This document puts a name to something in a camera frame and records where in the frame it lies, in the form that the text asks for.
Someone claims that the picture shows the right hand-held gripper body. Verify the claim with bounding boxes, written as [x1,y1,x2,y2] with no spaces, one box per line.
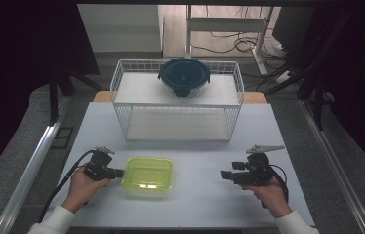
[231,144,286,187]

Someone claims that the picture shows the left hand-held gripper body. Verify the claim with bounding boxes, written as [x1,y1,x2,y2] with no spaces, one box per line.
[83,146,117,182]

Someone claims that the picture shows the square container with green lid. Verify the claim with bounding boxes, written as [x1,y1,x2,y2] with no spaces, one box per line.
[120,156,175,200]

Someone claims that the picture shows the white wire shelf rack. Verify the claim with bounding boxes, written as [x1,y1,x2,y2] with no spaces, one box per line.
[109,58,246,142]

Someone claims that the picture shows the round container with dark lid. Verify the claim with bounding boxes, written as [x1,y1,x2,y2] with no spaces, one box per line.
[157,57,211,99]

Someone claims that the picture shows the person's right hand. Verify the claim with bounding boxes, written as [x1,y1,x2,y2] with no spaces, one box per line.
[241,177,293,219]

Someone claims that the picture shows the person's left hand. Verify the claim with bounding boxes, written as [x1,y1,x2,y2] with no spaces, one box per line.
[61,167,113,215]

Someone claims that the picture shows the wooden table under white board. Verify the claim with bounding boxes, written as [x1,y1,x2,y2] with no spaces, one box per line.
[92,90,268,105]

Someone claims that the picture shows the black metal stand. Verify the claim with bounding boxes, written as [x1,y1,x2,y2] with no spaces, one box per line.
[296,79,335,132]
[48,68,104,127]

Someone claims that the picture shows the white power strip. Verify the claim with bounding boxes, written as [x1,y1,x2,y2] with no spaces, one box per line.
[273,69,293,86]

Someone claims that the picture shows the black curtain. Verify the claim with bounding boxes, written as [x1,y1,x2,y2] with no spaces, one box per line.
[313,0,365,187]
[0,0,101,190]

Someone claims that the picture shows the white cabinet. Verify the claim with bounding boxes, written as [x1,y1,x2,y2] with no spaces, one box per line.
[76,3,166,54]

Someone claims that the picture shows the right hand-held gripper black cable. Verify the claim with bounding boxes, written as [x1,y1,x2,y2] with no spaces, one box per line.
[261,163,290,210]

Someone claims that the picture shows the hand-held gripper black cable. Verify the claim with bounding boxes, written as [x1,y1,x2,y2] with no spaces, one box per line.
[261,163,290,210]
[38,149,96,224]

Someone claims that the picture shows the left hand-held gripper black cable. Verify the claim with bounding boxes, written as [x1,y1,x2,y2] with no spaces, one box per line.
[38,149,96,224]

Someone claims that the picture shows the aluminium rail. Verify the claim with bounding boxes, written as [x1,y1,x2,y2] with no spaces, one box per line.
[0,95,71,234]
[299,98,365,234]

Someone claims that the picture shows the black cables on floor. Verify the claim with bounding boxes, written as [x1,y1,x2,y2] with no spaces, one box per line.
[189,5,290,57]

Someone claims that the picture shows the white metal table frame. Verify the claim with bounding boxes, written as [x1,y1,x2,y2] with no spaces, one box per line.
[184,4,274,77]

